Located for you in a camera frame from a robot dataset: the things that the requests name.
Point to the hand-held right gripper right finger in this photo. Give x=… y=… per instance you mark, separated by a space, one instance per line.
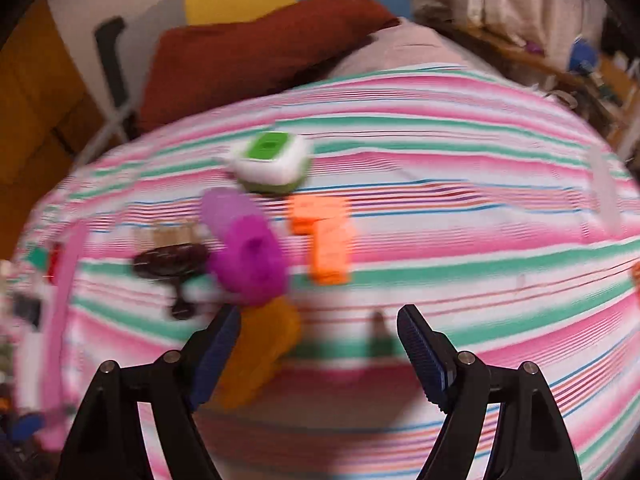
x=425 y=360

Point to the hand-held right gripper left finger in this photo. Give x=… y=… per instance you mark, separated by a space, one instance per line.
x=215 y=360

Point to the amber plastic toy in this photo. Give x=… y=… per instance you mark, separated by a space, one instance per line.
x=260 y=350

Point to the pink tray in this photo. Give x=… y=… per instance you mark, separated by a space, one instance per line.
x=60 y=310

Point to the green white plug-in device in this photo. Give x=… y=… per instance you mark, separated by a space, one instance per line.
x=270 y=160

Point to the magenta plastic toy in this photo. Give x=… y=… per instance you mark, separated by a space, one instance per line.
x=250 y=265

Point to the orange plastic block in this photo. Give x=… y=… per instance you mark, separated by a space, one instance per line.
x=330 y=245

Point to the striped blanket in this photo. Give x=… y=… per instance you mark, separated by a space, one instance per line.
x=450 y=185

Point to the red plastic block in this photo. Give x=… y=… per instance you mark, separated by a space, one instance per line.
x=56 y=260

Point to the teal plastic block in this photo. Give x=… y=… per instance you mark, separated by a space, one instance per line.
x=38 y=256

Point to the pale pink bed sheet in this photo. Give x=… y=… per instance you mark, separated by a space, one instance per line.
x=400 y=50

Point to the rust red pillow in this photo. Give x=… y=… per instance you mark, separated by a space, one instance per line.
x=250 y=50

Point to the wooden wardrobe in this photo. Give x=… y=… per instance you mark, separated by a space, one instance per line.
x=35 y=85

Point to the blue round container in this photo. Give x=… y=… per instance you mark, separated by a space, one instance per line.
x=584 y=54

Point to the white bed rail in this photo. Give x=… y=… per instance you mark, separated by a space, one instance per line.
x=107 y=127

